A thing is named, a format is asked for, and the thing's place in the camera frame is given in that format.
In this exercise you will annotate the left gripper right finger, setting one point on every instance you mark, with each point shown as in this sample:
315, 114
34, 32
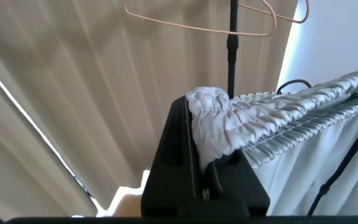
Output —
235, 189

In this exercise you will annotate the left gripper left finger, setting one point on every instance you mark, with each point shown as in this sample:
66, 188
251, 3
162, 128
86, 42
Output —
169, 174

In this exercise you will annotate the pale grey shorts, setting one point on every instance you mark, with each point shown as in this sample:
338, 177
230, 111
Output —
259, 124

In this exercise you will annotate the white laundry basket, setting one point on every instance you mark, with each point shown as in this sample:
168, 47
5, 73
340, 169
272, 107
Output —
259, 95

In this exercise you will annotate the black clothes rack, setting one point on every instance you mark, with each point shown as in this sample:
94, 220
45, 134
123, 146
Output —
232, 62

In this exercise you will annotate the beige curtain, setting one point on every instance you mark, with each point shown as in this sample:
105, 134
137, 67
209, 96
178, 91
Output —
104, 77

